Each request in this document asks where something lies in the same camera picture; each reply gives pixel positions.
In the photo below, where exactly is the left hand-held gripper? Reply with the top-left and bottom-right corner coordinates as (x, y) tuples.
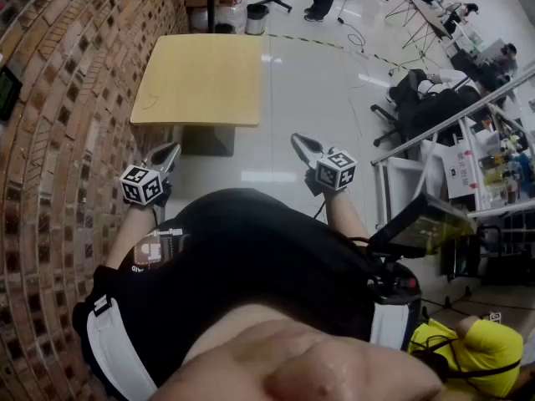
(120, 142), (183, 206)

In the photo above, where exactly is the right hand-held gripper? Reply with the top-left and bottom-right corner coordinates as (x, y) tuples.
(291, 133), (359, 198)

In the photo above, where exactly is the person's right forearm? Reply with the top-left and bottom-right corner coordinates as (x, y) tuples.
(321, 185), (372, 242)

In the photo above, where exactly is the person's left forearm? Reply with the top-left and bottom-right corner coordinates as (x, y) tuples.
(104, 200), (159, 269)

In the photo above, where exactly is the white metal shelf rack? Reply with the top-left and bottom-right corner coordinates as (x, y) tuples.
(371, 64), (535, 227)

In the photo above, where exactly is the light wooden table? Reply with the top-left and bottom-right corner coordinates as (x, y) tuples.
(129, 34), (264, 158)

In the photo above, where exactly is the person in dark clothes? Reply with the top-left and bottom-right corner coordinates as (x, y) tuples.
(73, 188), (421, 392)

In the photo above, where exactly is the black tablet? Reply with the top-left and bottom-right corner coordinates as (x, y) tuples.
(369, 192), (478, 261)

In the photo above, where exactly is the steel trash can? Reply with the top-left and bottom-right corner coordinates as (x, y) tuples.
(245, 3), (271, 36)

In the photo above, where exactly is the white paper bag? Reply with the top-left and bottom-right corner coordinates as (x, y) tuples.
(441, 139), (481, 200)

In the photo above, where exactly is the folding table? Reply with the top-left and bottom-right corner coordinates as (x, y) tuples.
(385, 0), (453, 60)

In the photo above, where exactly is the person's face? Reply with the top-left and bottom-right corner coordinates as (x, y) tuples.
(149, 302), (445, 401)

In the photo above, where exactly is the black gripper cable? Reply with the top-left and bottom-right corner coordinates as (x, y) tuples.
(312, 194), (329, 221)

